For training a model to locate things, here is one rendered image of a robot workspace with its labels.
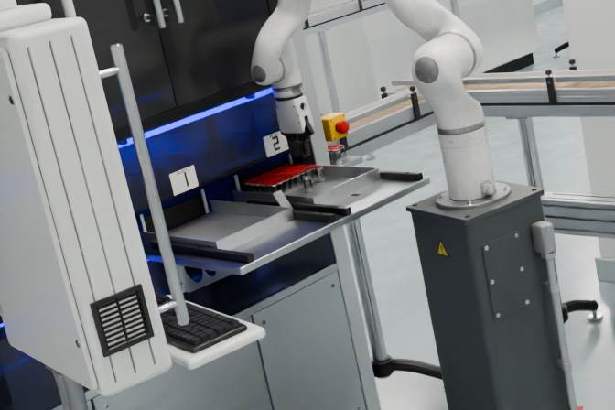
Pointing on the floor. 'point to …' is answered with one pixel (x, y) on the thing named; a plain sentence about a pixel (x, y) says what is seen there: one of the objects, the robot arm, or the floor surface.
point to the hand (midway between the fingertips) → (300, 149)
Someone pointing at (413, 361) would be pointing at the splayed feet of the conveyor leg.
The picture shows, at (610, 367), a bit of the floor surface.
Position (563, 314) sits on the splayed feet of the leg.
